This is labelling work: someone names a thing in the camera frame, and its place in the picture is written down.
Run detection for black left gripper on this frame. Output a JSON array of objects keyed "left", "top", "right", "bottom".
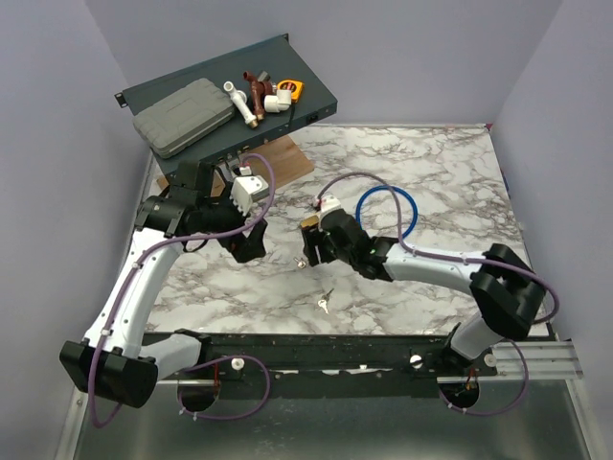
[{"left": 198, "top": 183, "right": 267, "bottom": 262}]

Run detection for brass padlock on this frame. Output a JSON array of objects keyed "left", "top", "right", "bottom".
[{"left": 300, "top": 214, "right": 320, "bottom": 231}]

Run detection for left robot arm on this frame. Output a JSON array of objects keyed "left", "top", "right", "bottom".
[{"left": 59, "top": 162, "right": 276, "bottom": 408}]

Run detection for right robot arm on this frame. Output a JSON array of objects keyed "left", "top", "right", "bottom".
[{"left": 300, "top": 209, "right": 546, "bottom": 376}]

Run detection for white pvc elbow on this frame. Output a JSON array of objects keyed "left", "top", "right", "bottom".
[{"left": 263, "top": 89, "right": 292, "bottom": 113}]

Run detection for silver keys on table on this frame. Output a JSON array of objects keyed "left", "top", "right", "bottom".
[{"left": 317, "top": 288, "right": 333, "bottom": 314}]

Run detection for wooden board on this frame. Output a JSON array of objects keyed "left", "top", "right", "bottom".
[{"left": 153, "top": 135, "right": 314, "bottom": 196}]

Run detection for grey plastic tool case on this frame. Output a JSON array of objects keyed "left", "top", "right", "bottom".
[{"left": 132, "top": 79, "right": 235, "bottom": 159}]

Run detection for white pvc pipe fitting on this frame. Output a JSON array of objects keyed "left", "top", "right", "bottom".
[{"left": 223, "top": 80, "right": 258, "bottom": 128}]

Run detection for yellow tape measure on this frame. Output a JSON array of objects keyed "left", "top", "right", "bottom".
[{"left": 277, "top": 79, "right": 305, "bottom": 104}]

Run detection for brown pipe valve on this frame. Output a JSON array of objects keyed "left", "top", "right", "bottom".
[{"left": 243, "top": 71, "right": 274, "bottom": 121}]

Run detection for dark teal rack shelf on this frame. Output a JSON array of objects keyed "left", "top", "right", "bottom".
[{"left": 116, "top": 35, "right": 337, "bottom": 175}]

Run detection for blue cable lock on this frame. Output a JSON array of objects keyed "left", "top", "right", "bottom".
[{"left": 354, "top": 185, "right": 419, "bottom": 239}]

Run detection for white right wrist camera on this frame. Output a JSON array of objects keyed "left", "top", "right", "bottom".
[{"left": 313, "top": 195, "right": 342, "bottom": 219}]

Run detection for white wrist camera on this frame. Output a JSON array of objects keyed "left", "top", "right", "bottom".
[
  {"left": 313, "top": 195, "right": 342, "bottom": 219},
  {"left": 230, "top": 166, "right": 269, "bottom": 216}
]

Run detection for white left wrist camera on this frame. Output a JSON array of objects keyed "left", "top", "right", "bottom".
[{"left": 230, "top": 166, "right": 269, "bottom": 216}]

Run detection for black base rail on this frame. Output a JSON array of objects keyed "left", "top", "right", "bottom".
[{"left": 162, "top": 333, "right": 496, "bottom": 399}]

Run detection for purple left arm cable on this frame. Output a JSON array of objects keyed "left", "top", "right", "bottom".
[{"left": 88, "top": 152, "right": 277, "bottom": 429}]

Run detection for aluminium extrusion rail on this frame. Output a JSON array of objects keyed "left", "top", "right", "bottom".
[{"left": 438, "top": 340, "right": 585, "bottom": 384}]

